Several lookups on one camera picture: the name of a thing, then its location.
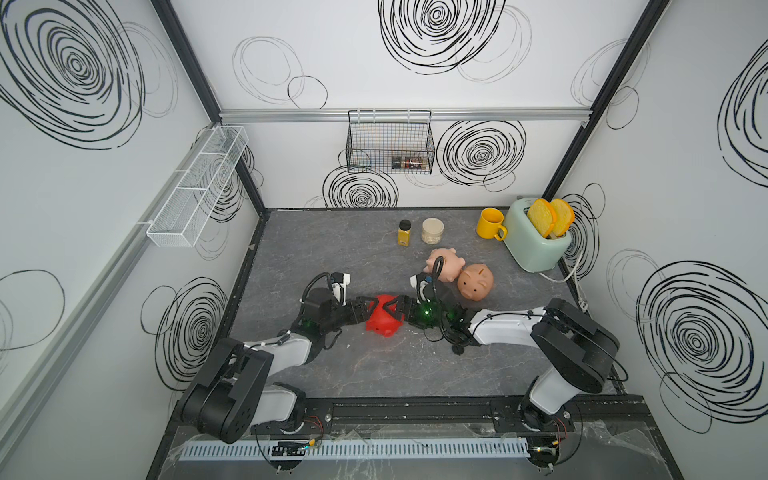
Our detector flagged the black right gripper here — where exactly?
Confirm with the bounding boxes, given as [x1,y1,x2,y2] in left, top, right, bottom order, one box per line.
[383,295,450,332]

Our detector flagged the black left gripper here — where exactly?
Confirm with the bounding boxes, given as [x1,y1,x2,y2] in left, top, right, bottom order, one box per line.
[318,297,377,337]

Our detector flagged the red piggy bank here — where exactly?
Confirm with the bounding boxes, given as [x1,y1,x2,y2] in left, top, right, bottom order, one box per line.
[366,295,403,338]

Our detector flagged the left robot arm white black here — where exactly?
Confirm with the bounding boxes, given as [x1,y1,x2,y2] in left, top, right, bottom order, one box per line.
[172,286,379,444]

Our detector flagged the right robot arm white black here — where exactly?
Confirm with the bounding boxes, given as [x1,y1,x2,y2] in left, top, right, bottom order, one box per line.
[381,296,620,431]

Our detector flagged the light pink piggy bank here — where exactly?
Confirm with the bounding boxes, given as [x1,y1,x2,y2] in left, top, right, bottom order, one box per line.
[423,248,466,283]

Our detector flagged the dark pink piggy bank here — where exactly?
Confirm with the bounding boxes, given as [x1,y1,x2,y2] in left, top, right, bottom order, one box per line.
[457,264,494,301]

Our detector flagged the yellow spice jar black lid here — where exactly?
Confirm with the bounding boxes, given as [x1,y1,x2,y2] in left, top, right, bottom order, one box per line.
[397,219,412,247]

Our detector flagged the yellow mug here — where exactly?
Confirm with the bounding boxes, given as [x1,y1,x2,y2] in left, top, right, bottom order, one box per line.
[475,208,508,241]

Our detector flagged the mint green toaster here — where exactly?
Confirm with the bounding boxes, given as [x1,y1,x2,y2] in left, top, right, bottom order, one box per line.
[503,197,572,273]

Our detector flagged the small items in basket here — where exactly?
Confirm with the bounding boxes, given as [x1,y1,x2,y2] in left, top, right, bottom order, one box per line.
[391,156,429,171]

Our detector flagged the yellow toast slice left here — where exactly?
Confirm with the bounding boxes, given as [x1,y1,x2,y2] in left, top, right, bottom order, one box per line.
[527,199,557,238]

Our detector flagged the yellow toast slice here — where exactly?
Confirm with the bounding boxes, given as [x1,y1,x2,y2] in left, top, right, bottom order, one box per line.
[527,199,557,238]
[550,199,575,238]

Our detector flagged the yellow toast slice right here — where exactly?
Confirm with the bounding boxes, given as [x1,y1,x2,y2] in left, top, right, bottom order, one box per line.
[550,199,575,238]

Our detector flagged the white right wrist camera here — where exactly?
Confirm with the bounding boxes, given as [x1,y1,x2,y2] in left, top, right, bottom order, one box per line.
[410,272,429,301]

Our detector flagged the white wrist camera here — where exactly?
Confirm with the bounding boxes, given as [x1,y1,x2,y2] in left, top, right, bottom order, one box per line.
[410,272,429,301]
[331,272,351,305]

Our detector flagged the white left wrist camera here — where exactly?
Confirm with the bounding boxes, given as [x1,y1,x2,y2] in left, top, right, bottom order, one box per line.
[331,272,351,305]

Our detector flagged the white slotted cable duct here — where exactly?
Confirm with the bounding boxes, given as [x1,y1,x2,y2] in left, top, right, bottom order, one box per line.
[179,438,530,462]

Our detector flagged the black wire basket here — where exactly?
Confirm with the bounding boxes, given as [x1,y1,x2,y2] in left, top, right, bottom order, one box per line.
[345,120,436,175]

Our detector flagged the white toaster cable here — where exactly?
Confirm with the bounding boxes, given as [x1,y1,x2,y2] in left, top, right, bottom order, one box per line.
[538,248,590,313]

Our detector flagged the white wire shelf basket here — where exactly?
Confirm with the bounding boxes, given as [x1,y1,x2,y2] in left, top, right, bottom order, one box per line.
[147,125,248,248]

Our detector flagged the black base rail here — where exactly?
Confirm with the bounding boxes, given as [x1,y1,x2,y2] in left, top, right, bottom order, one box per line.
[245,395,650,437]

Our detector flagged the aluminium wall rail back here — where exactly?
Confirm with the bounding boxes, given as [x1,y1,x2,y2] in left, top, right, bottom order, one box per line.
[219,107,592,124]

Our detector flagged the aluminium wall rail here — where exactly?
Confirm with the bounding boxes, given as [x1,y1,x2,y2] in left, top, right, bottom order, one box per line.
[1,120,203,449]
[219,107,592,124]

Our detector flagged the aluminium wall rail left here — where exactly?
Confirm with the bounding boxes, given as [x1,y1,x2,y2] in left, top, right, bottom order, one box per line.
[1,120,203,449]

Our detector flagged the black corner frame post left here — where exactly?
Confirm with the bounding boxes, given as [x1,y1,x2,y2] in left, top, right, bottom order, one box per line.
[151,0,269,219]

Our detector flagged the black corner frame post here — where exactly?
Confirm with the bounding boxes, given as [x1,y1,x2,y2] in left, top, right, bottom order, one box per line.
[542,0,671,200]
[151,0,269,219]

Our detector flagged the black corner frame post right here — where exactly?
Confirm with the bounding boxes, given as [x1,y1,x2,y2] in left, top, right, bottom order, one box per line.
[542,0,671,200]

